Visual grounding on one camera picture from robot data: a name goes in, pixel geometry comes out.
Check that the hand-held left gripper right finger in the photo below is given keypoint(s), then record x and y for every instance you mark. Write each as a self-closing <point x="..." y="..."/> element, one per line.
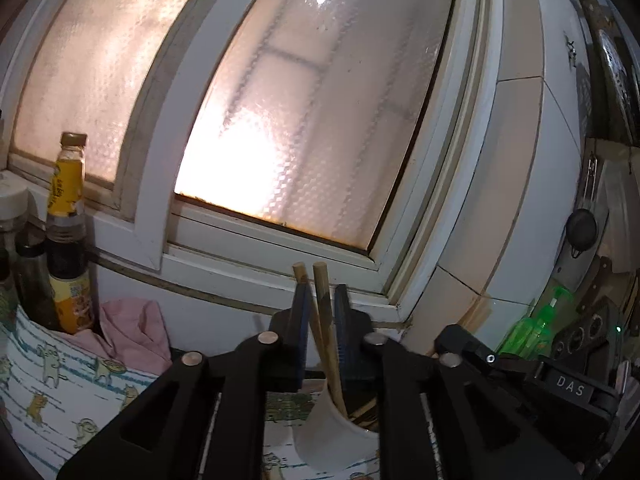
<point x="342" y="332"/>

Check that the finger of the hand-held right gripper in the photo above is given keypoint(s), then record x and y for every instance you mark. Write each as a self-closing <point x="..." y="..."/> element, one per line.
<point x="480" y="357"/>

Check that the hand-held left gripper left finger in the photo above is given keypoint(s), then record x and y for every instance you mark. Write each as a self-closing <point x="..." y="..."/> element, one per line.
<point x="301" y="332"/>

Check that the long bamboo chopstick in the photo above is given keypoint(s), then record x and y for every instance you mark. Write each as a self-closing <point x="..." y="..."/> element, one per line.
<point x="322" y="290"/>
<point x="300" y="272"/>

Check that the pile of bamboo chopsticks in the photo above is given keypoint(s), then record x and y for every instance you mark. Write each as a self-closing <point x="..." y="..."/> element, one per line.
<point x="362" y="412"/>

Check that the white utensil cup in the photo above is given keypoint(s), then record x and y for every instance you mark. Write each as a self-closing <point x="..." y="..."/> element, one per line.
<point x="325" y="435"/>

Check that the green dish soap bottle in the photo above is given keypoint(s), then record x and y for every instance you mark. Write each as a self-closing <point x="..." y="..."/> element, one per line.
<point x="537" y="327"/>

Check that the black suction hook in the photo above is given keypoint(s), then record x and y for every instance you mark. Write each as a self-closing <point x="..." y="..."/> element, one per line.
<point x="581" y="230"/>

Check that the pink cloth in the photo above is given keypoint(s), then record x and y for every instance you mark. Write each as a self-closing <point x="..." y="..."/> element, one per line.
<point x="135" y="330"/>

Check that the cat print cloth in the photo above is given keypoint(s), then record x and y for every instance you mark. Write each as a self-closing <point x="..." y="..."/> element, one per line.
<point x="60" y="385"/>

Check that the yellow label soy sauce bottle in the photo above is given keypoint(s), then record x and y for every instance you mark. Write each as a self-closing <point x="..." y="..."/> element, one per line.
<point x="67" y="240"/>

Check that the dark seasoning bottle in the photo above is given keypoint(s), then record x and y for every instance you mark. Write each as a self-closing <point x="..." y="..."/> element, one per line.
<point x="32" y="285"/>

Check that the white lid jar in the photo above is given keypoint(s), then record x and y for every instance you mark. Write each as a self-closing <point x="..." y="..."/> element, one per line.
<point x="11" y="205"/>

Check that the white frame frosted window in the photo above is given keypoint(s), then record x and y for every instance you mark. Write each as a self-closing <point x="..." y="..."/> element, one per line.
<point x="310" y="110"/>

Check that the metal wall rack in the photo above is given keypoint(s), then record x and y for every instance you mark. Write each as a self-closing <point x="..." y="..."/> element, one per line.
<point x="612" y="60"/>

